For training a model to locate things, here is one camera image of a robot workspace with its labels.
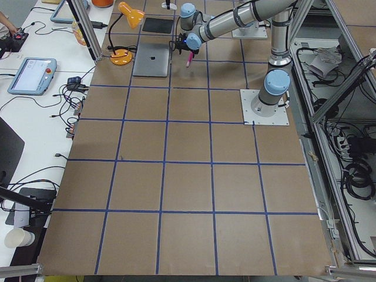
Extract black power adapter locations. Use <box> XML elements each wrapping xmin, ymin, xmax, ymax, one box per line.
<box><xmin>91</xmin><ymin>21</ymin><xmax>108</xmax><ymax>29</ymax></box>

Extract blue teach pendant tablet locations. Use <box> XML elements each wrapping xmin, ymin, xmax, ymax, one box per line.
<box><xmin>7</xmin><ymin>58</ymin><xmax>57</xmax><ymax>96</ymax></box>

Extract black mousepad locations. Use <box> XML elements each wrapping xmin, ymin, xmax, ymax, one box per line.
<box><xmin>142</xmin><ymin>18</ymin><xmax>174</xmax><ymax>34</ymax></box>

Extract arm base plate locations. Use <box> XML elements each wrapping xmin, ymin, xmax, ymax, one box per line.
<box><xmin>240</xmin><ymin>89</ymin><xmax>290</xmax><ymax>126</ymax></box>
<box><xmin>231</xmin><ymin>22</ymin><xmax>268</xmax><ymax>40</ymax></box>

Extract white power strip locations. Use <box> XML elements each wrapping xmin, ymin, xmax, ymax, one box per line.
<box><xmin>334</xmin><ymin>135</ymin><xmax>350</xmax><ymax>157</ymax></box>

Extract black lamp power cord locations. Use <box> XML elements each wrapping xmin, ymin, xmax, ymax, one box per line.
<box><xmin>106</xmin><ymin>43</ymin><xmax>139</xmax><ymax>55</ymax></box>

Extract black coiled cables in bay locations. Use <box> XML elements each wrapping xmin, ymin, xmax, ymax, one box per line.
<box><xmin>340</xmin><ymin>160</ymin><xmax>376</xmax><ymax>202</ymax></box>

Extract white computer mouse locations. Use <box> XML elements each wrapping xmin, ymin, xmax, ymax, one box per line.
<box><xmin>161</xmin><ymin>2</ymin><xmax>177</xmax><ymax>10</ymax></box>

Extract pink marker pen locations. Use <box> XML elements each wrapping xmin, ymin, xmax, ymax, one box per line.
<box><xmin>186</xmin><ymin>52</ymin><xmax>194</xmax><ymax>68</ymax></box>

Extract black monitor corner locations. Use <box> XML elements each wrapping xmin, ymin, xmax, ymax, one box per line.
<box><xmin>0</xmin><ymin>119</ymin><xmax>25</xmax><ymax>187</ymax></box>

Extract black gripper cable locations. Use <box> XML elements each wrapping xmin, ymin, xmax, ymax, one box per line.
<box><xmin>168</xmin><ymin>16</ymin><xmax>189</xmax><ymax>64</ymax></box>

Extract aluminium frame diagonal strut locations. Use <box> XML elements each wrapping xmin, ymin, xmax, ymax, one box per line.
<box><xmin>310</xmin><ymin>51</ymin><xmax>375</xmax><ymax>124</ymax></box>

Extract orange desk lamp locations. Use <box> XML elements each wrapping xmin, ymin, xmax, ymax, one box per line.
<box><xmin>107</xmin><ymin>1</ymin><xmax>145</xmax><ymax>66</ymax></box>

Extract silver apple laptop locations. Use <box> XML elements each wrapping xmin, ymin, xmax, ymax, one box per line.
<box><xmin>133</xmin><ymin>43</ymin><xmax>170</xmax><ymax>78</ymax></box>

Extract aluminium frame post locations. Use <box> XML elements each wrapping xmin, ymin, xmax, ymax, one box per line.
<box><xmin>67</xmin><ymin>0</ymin><xmax>103</xmax><ymax>62</ymax></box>

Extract white paper cup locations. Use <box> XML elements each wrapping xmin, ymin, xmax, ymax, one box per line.
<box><xmin>4</xmin><ymin>228</ymin><xmax>35</xmax><ymax>249</ymax></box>

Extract black camera stand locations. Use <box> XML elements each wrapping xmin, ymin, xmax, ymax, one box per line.
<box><xmin>1</xmin><ymin>187</ymin><xmax>57</xmax><ymax>227</ymax></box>

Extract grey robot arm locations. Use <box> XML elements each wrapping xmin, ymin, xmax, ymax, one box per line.
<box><xmin>174</xmin><ymin>1</ymin><xmax>297</xmax><ymax>70</ymax></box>

